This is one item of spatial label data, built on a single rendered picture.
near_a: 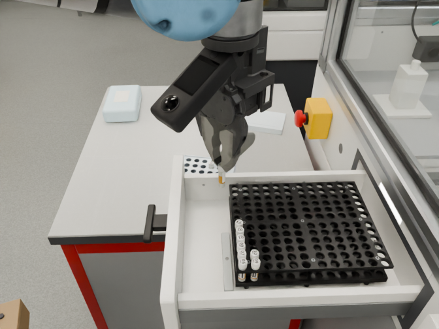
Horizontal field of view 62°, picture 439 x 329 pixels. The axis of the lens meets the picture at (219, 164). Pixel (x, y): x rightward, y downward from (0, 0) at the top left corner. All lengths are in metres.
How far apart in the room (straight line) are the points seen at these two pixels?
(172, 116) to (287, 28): 0.90
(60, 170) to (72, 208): 1.38
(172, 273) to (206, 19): 0.34
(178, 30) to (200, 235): 0.46
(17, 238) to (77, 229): 1.15
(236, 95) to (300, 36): 0.85
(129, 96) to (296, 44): 0.57
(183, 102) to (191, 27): 0.20
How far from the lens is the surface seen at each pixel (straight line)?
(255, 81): 0.49
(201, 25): 0.25
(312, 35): 1.31
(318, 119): 0.85
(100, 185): 0.89
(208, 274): 0.61
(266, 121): 1.04
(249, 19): 0.44
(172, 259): 0.51
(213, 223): 0.67
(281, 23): 1.28
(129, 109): 1.06
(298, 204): 0.62
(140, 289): 0.96
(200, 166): 0.85
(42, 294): 1.71
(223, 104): 0.48
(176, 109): 0.44
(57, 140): 2.48
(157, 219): 0.58
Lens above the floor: 1.34
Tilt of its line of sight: 40 degrees down
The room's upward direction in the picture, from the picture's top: straight up
